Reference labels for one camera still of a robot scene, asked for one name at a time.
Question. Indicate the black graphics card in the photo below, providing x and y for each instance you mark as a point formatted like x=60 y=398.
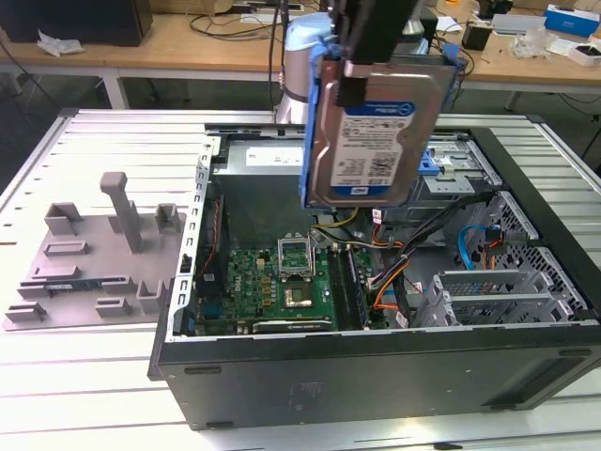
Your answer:
x=291 y=325

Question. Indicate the CPU socket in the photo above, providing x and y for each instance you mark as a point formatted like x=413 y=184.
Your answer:
x=295 y=258

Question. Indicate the blue drive latch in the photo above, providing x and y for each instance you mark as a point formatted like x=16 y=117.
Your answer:
x=429 y=166

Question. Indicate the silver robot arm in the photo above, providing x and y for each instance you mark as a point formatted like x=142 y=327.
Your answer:
x=293 y=80

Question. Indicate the green motherboard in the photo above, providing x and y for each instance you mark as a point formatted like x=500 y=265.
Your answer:
x=249 y=282

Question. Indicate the grey parts rack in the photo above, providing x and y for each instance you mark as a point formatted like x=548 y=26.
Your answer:
x=112 y=268

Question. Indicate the RAM slot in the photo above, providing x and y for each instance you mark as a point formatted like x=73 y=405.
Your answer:
x=337 y=286

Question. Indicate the hard disk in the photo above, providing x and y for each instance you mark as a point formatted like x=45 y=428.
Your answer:
x=375 y=155

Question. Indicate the black cube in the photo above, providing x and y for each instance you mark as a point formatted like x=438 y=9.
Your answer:
x=476 y=36

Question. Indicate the grey flat box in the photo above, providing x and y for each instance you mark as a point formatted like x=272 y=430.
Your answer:
x=516 y=23

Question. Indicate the blue RAM stick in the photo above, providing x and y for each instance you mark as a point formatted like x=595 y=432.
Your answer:
x=358 y=286
x=70 y=285

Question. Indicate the silver disk bay cage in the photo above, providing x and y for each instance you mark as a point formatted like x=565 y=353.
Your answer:
x=488 y=282

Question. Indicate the silver power supply unit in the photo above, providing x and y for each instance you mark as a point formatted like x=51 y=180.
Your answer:
x=258 y=202

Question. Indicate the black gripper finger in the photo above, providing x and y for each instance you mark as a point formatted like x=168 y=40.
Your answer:
x=352 y=91

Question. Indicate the white box black inlay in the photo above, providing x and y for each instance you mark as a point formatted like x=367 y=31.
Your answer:
x=584 y=54

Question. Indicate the black case fan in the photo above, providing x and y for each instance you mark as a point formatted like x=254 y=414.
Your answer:
x=213 y=277

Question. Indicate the crumpled clear plastic bag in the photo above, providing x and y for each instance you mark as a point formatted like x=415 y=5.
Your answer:
x=58 y=44
x=530 y=44

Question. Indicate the wooden desk white frame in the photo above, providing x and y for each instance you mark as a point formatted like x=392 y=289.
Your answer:
x=164 y=51

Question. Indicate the blue white box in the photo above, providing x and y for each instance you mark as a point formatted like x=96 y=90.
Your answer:
x=573 y=21

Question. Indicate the silver optical drive cage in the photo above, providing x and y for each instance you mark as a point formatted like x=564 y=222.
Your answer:
x=451 y=188

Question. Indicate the black computer tower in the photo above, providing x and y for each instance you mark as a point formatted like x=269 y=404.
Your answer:
x=70 y=21

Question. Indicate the black open PC case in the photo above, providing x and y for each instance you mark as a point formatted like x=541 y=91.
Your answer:
x=375 y=376

